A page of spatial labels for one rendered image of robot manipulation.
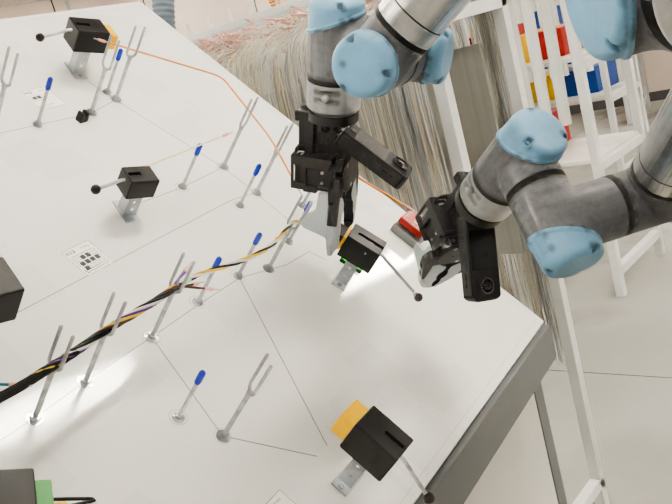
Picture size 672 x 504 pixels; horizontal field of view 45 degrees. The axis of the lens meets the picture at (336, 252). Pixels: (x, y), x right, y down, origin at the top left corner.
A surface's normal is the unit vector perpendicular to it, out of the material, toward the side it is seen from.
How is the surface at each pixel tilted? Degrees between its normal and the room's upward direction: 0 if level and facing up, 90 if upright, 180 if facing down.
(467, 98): 90
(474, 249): 83
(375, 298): 47
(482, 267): 83
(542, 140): 54
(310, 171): 100
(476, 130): 90
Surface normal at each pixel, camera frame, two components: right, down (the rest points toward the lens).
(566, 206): -0.01, -0.43
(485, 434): 0.83, -0.09
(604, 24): -0.97, 0.24
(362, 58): -0.36, 0.32
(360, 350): 0.43, -0.71
